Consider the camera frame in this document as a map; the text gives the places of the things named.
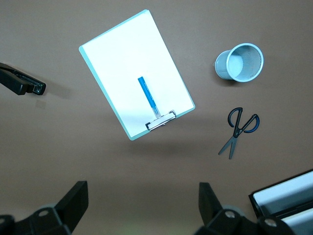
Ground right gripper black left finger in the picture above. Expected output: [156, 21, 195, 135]
[0, 180, 89, 235]

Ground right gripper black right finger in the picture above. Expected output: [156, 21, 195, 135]
[194, 182, 294, 235]

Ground blue marker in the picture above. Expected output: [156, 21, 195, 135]
[137, 76, 161, 119]

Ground black stacked paper tray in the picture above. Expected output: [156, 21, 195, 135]
[248, 168, 313, 221]

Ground black stapler with red end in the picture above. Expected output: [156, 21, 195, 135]
[0, 62, 46, 96]

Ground light blue mesh pen cup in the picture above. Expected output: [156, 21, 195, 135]
[215, 43, 265, 83]

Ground teal clipboard with metal clip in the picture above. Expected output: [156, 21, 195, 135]
[78, 9, 196, 141]

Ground white paper sheet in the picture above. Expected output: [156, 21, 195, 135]
[81, 11, 195, 138]

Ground black blue handled scissors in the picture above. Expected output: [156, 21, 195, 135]
[218, 107, 261, 160]

